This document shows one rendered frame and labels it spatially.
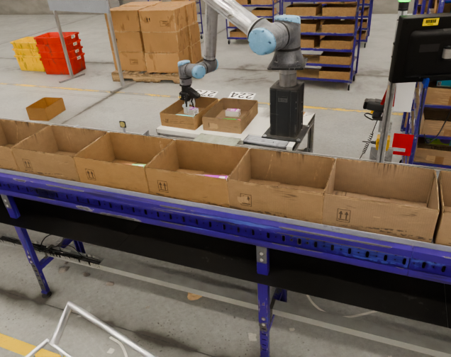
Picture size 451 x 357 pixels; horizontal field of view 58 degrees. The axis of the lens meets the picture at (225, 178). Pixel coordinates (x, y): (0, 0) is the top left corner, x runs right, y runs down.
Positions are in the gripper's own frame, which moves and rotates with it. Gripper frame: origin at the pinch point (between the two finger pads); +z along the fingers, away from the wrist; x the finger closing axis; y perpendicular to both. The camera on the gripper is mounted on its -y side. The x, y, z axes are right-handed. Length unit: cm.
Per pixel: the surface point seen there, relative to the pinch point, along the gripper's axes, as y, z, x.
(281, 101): -79, -21, 4
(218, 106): -18.9, -2.7, -9.6
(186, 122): -15.3, -1.6, 23.1
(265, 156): -110, -23, 74
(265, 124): -59, 4, -10
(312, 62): 40, 44, -296
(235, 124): -49, -3, 13
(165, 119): 1.9, -2.1, 26.1
